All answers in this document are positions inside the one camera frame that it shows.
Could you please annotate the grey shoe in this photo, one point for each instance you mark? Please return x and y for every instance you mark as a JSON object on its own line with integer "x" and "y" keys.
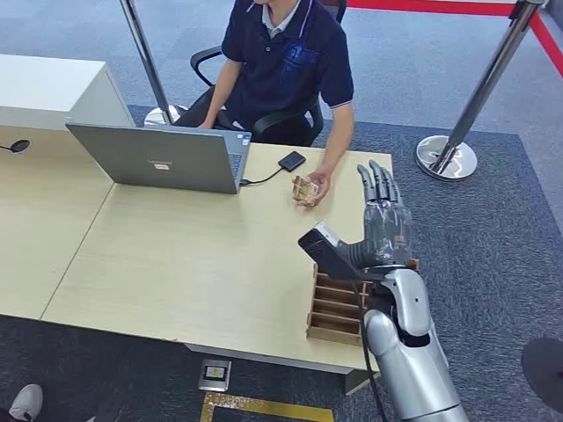
{"x": 27, "y": 403}

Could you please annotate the black round base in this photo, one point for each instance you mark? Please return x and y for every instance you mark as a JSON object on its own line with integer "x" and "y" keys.
{"x": 545, "y": 373}

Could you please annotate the wooden slotted card holder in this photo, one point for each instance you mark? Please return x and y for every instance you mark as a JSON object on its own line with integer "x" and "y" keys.
{"x": 334, "y": 311}

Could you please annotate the grey laptop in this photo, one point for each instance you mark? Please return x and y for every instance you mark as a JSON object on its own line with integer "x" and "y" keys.
{"x": 162, "y": 163}

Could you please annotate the black round desk microphone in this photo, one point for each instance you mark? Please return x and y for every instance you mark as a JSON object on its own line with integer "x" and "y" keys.
{"x": 19, "y": 145}

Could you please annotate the red barrier belt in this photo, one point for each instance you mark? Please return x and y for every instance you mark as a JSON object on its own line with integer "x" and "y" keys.
{"x": 440, "y": 6}

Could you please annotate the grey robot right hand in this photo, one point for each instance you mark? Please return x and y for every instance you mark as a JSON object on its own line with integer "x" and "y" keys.
{"x": 387, "y": 233}

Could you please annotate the person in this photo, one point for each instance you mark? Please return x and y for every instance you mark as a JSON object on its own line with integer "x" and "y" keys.
{"x": 286, "y": 64}

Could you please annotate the person's left hand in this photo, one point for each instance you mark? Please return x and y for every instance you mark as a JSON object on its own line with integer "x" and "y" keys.
{"x": 323, "y": 180}

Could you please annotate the metal floor socket box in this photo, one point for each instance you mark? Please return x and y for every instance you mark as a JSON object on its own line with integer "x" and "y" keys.
{"x": 214, "y": 374}

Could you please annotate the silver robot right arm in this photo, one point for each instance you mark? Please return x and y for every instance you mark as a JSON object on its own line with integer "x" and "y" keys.
{"x": 409, "y": 355}

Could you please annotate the black external drive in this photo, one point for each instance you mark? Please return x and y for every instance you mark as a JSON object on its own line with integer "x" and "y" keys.
{"x": 292, "y": 161}

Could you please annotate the chrome stanchion with round base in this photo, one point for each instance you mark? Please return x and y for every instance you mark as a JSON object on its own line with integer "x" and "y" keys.
{"x": 147, "y": 61}
{"x": 479, "y": 93}

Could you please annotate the black office chair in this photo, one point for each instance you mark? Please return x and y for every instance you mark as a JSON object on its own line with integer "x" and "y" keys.
{"x": 281, "y": 119}

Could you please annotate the dark grey floor mat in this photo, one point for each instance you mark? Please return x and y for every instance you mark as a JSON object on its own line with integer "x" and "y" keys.
{"x": 484, "y": 262}

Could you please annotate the person's right hand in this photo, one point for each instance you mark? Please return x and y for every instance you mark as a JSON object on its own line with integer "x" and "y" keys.
{"x": 206, "y": 124}

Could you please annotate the white cabinet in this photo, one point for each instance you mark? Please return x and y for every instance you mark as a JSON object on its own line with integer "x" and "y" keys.
{"x": 48, "y": 87}

